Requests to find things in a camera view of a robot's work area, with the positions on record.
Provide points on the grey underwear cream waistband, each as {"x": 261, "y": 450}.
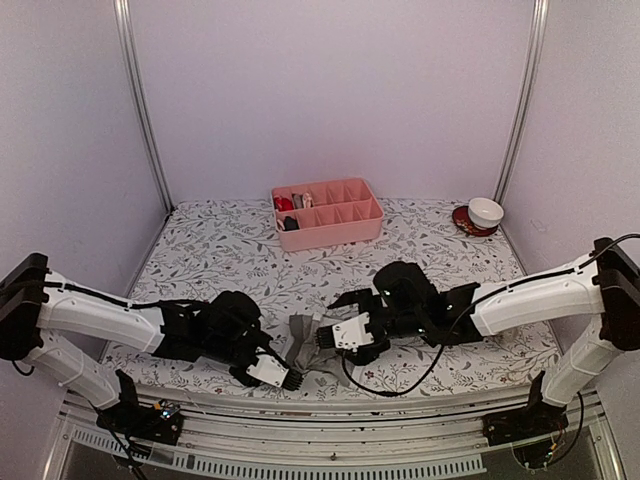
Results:
{"x": 302, "y": 200}

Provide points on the right aluminium frame post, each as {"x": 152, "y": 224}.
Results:
{"x": 531, "y": 66}

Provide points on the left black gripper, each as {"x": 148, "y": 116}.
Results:
{"x": 273, "y": 356}

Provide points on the white small bowl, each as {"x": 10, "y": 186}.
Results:
{"x": 484, "y": 213}

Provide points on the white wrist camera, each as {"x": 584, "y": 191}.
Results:
{"x": 271, "y": 371}
{"x": 346, "y": 335}

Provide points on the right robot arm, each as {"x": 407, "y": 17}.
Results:
{"x": 403, "y": 302}

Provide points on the left aluminium frame post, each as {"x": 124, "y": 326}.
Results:
{"x": 134, "y": 75}

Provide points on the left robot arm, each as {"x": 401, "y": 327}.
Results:
{"x": 39, "y": 305}

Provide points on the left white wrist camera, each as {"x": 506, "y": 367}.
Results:
{"x": 271, "y": 371}

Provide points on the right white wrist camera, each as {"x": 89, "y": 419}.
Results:
{"x": 346, "y": 335}

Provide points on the aluminium frame post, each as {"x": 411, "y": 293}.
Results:
{"x": 531, "y": 66}
{"x": 134, "y": 75}

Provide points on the red rolled cloth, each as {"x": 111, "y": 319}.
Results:
{"x": 283, "y": 204}

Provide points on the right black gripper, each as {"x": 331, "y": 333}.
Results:
{"x": 365, "y": 299}

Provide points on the dark rolled cloth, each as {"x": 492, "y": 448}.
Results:
{"x": 289, "y": 223}

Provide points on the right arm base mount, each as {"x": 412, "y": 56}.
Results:
{"x": 544, "y": 412}

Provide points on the pink divided organizer box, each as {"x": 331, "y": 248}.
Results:
{"x": 345, "y": 211}

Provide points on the floral table cloth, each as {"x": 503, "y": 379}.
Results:
{"x": 210, "y": 247}

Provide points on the red patterned saucer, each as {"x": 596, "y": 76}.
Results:
{"x": 461, "y": 219}

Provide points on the grey boxer briefs lettered band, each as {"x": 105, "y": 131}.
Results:
{"x": 302, "y": 351}

